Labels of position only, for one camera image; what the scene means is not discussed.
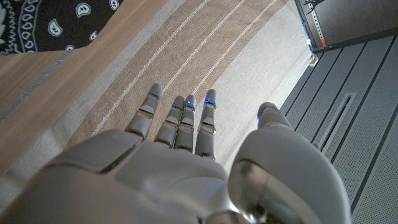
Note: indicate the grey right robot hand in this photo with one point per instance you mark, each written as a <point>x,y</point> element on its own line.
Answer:
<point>155,180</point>

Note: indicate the black paisley bandana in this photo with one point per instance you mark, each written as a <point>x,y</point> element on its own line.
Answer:
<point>62,18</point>

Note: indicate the beige striped backdrop cloth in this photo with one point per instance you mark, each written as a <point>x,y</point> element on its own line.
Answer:
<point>248,62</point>

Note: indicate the white ceiling slot diffuser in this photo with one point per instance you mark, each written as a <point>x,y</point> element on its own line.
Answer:
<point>337,121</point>

